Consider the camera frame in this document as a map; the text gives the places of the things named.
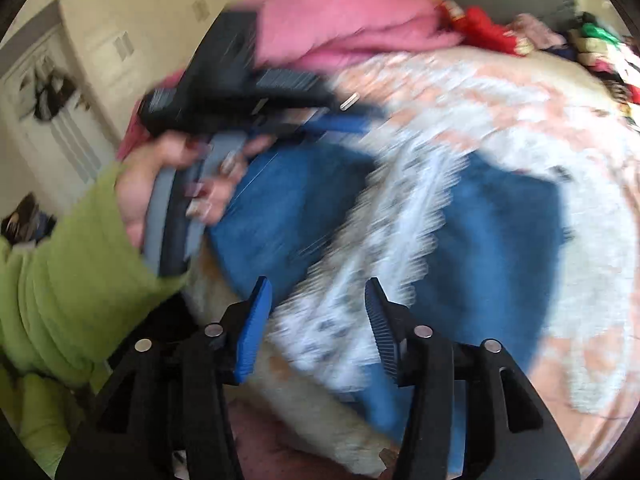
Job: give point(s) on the dark hanging bags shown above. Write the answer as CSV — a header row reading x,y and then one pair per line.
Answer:
x,y
50,92

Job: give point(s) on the orange white floral bedspread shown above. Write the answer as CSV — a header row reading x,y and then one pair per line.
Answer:
x,y
575,210

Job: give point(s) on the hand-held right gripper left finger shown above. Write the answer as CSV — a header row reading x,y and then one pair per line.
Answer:
x,y
252,335

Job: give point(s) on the person's left hand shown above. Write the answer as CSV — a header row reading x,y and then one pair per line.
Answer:
x,y
135,195

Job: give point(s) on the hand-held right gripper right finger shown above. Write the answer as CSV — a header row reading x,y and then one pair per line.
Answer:
x,y
381,332

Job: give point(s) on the blue denim pants lace trim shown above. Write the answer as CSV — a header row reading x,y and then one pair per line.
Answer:
x,y
290,200

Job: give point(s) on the pink fuzzy cloth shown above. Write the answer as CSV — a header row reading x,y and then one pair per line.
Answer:
x,y
542,30

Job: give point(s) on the white door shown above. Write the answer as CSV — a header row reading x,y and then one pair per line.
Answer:
x,y
55,110

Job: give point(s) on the stack of folded clothes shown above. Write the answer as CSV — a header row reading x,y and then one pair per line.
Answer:
x,y
610,60

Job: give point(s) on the red patterned cloth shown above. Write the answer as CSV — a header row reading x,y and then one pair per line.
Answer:
x,y
480,25

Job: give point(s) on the person's left forearm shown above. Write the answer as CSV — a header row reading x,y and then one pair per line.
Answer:
x,y
60,290

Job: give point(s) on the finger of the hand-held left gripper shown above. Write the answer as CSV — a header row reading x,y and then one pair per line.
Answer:
x,y
345,122

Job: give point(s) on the pink duvet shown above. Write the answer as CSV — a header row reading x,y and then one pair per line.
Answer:
x,y
340,20

